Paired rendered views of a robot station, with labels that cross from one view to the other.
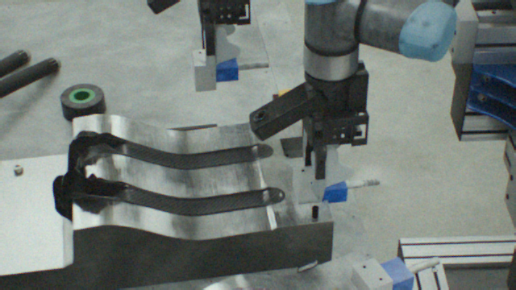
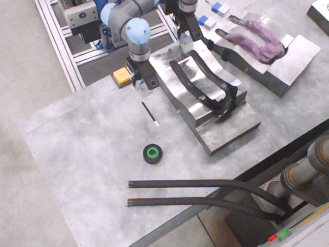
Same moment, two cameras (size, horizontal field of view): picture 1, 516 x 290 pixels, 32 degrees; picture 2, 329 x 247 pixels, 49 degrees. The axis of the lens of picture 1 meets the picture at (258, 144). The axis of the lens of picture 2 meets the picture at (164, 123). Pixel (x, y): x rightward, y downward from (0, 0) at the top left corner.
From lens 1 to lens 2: 178 cm
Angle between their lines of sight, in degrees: 65
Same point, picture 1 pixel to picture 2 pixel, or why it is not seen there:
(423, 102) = not seen: outside the picture
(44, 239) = (239, 114)
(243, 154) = (175, 70)
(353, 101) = not seen: hidden behind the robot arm
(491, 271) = (82, 75)
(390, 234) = not seen: hidden behind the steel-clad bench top
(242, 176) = (187, 65)
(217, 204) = (202, 68)
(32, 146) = (183, 162)
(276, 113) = (198, 28)
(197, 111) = (135, 112)
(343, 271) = (207, 33)
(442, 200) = (21, 116)
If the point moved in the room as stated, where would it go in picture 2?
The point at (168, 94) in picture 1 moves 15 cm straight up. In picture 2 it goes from (128, 128) to (126, 113)
